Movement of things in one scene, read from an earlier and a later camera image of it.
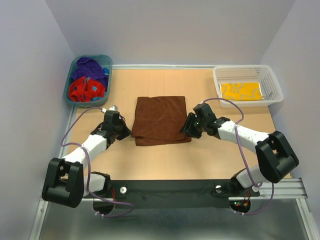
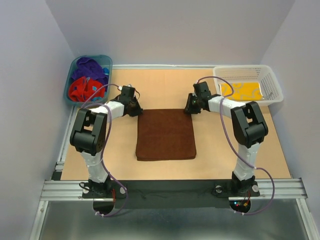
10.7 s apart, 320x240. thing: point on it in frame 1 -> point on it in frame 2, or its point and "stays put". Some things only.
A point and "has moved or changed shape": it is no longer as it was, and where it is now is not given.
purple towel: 89,68 stays put
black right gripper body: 194,126 -> 193,105
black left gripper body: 121,130 -> 135,108
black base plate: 173,194 stays put
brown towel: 159,120 has moved or changed shape
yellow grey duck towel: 240,91 stays put
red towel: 83,89 stays put
